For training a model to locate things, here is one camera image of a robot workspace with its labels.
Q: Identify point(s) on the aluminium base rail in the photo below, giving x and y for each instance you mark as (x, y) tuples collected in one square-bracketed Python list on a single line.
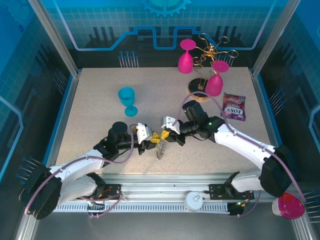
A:
[(162, 187)]

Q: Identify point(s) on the aluminium side frame rail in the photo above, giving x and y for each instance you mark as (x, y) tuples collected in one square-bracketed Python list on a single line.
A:
[(66, 112), (266, 112)]

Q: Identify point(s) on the purple candy bag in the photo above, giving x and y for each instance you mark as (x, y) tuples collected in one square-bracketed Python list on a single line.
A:
[(233, 110)]

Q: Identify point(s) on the white can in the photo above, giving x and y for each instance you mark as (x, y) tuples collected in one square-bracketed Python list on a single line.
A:
[(192, 202)]

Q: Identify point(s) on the aluminium frame post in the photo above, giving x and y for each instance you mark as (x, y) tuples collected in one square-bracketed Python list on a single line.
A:
[(271, 40), (57, 42)]

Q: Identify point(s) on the pink plastic goblet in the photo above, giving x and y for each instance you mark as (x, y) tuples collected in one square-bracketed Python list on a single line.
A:
[(214, 86), (185, 63)]

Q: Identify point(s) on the blue plastic goblet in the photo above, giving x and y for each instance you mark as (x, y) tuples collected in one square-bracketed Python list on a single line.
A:
[(127, 97)]

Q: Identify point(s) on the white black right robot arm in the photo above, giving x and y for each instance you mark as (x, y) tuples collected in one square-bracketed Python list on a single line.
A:
[(240, 142)]

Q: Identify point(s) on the pink lidded white cup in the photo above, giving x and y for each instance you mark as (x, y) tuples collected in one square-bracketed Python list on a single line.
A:
[(291, 206)]

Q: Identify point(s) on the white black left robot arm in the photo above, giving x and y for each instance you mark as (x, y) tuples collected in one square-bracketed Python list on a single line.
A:
[(80, 161)]

